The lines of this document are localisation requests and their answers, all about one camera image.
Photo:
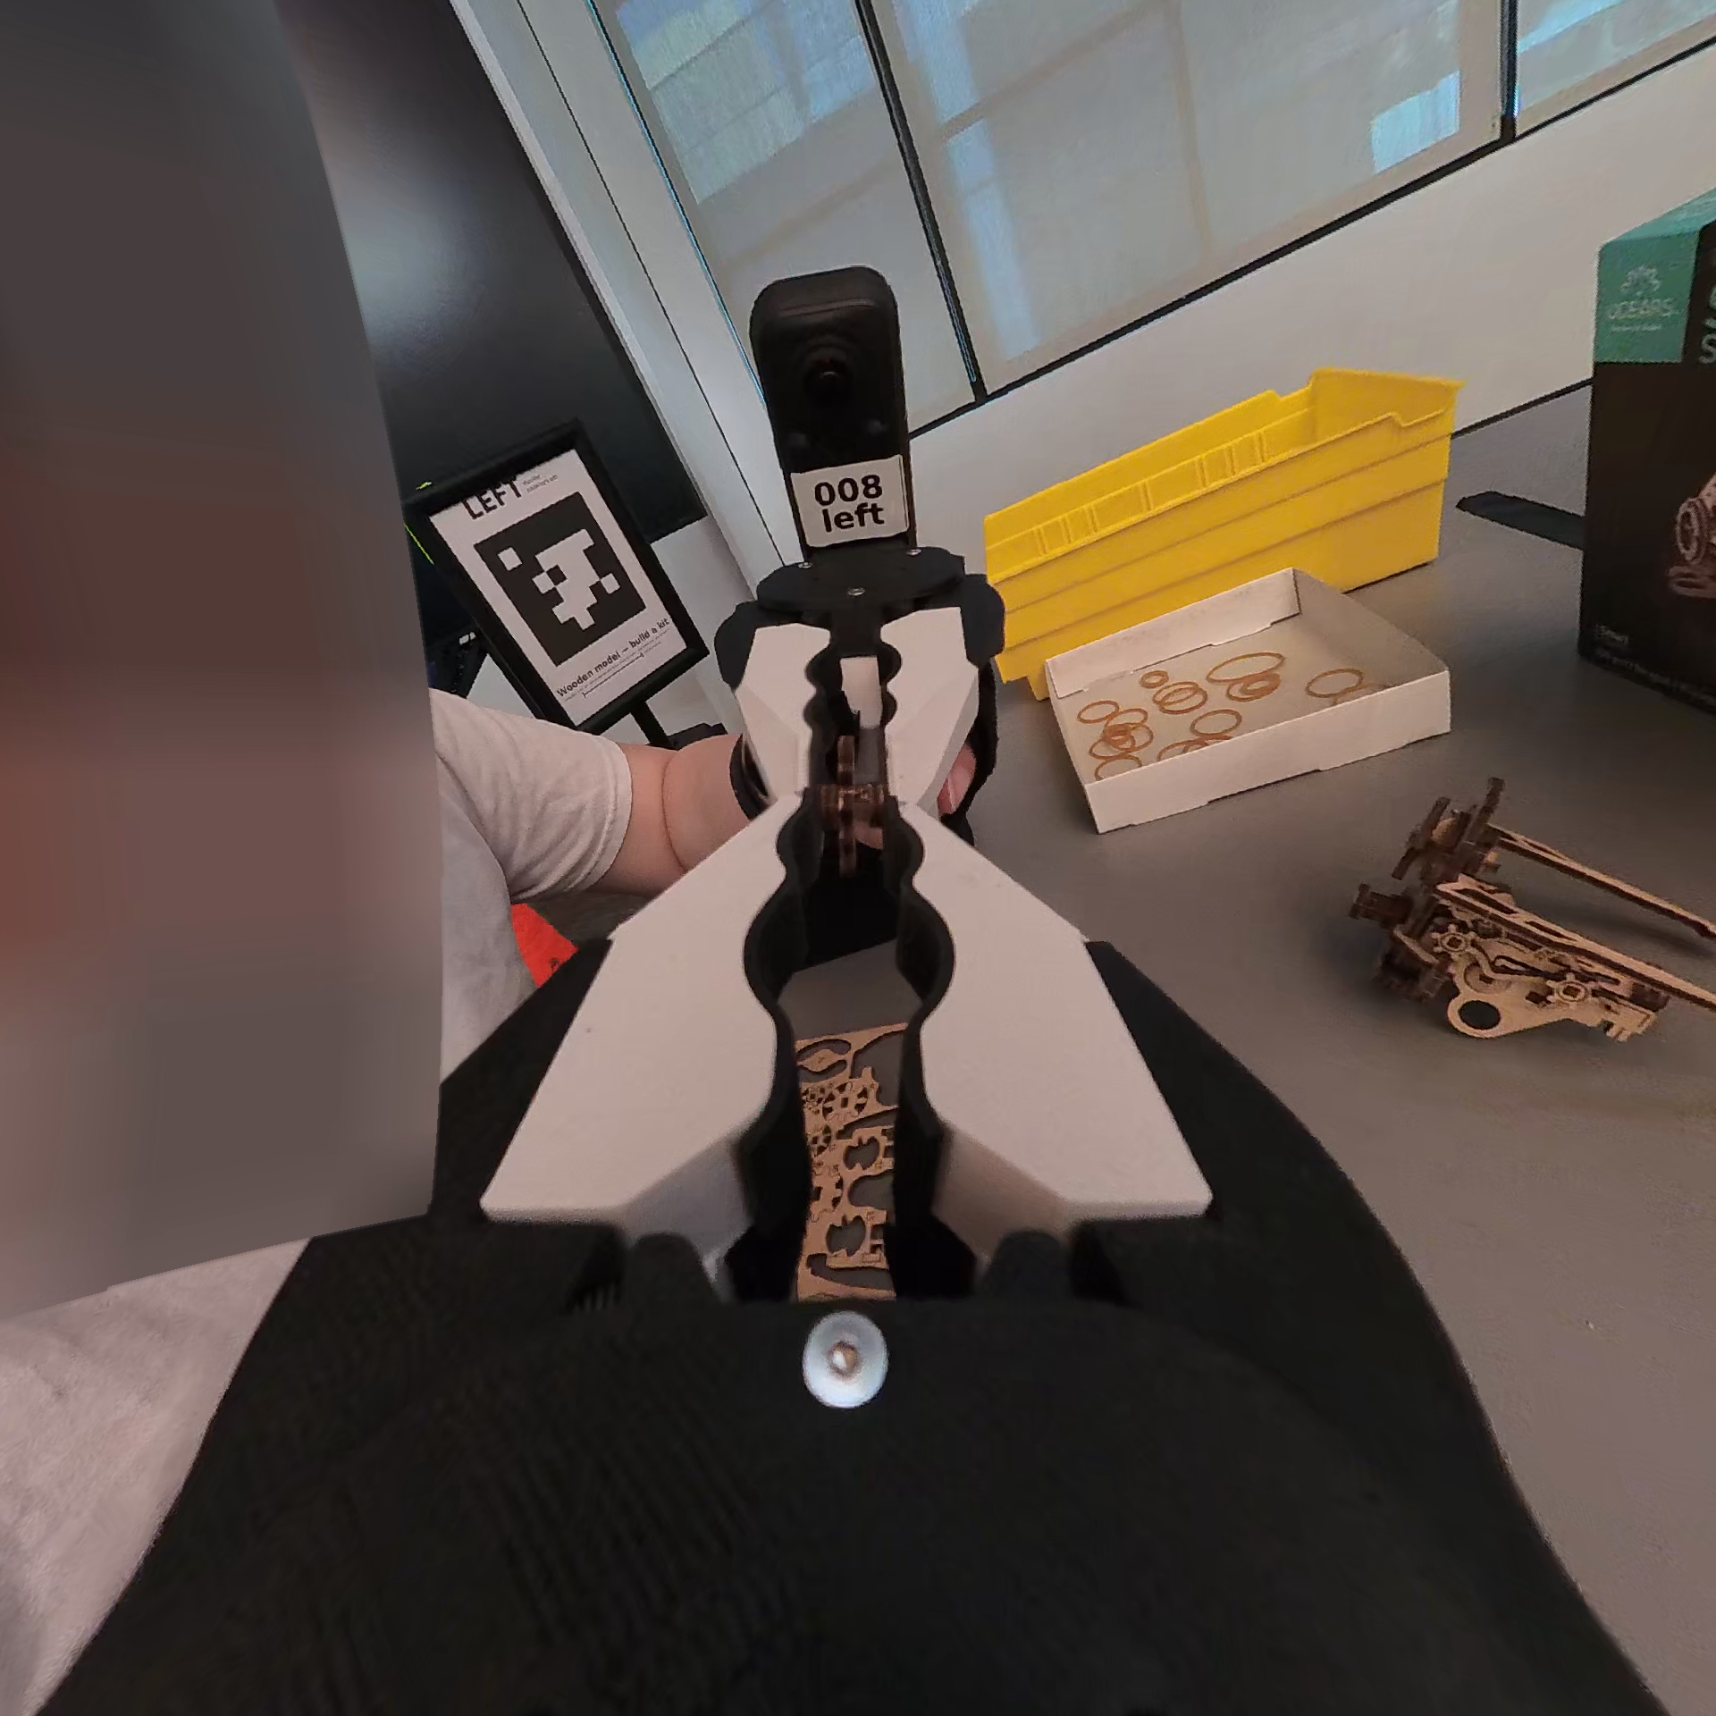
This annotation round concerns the frosted glass window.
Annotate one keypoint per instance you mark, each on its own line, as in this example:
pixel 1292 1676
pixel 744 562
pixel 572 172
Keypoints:
pixel 1139 148

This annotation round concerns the white cardboard tray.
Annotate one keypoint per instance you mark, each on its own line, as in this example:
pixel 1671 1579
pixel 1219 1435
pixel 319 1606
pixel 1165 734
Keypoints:
pixel 1380 723

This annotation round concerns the person's white shirt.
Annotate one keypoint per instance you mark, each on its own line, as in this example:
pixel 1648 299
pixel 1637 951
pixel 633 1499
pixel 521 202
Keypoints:
pixel 536 803

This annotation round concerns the orange object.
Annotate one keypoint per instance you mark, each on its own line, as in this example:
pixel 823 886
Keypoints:
pixel 541 945

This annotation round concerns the pile of rubber bands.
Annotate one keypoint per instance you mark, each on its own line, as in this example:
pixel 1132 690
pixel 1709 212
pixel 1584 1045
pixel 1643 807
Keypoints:
pixel 1180 703

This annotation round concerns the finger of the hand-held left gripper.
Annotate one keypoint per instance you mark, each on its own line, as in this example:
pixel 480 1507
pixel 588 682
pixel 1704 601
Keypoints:
pixel 932 710
pixel 777 710

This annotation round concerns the partly built wooden model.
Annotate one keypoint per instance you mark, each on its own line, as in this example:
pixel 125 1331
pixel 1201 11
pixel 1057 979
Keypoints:
pixel 1487 951

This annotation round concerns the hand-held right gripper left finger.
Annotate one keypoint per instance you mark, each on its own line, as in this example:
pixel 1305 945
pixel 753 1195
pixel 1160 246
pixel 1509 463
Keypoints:
pixel 629 1058

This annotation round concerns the dark model kit box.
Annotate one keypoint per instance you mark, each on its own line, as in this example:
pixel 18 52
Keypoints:
pixel 1642 442

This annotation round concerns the person's left hand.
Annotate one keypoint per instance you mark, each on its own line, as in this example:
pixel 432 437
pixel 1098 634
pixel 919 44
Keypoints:
pixel 958 794

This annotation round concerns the yellow plastic bin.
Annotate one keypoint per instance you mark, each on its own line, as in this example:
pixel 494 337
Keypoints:
pixel 1206 522

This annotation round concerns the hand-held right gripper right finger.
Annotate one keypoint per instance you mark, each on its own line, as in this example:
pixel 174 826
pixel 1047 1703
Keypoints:
pixel 1058 1071

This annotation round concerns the dark wooden axle part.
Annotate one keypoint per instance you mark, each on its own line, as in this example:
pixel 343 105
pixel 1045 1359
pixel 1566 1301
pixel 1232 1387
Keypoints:
pixel 846 817

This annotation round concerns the black display screen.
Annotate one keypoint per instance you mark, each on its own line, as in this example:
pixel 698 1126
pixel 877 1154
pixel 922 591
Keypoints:
pixel 522 294

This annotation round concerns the laser-cut wooden parts sheet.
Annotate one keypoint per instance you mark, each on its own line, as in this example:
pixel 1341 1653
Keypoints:
pixel 846 1152

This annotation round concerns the black framed marker sign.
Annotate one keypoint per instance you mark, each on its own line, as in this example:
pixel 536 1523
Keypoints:
pixel 555 577

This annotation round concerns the person's left forearm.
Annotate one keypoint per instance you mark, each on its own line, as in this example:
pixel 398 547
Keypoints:
pixel 677 817

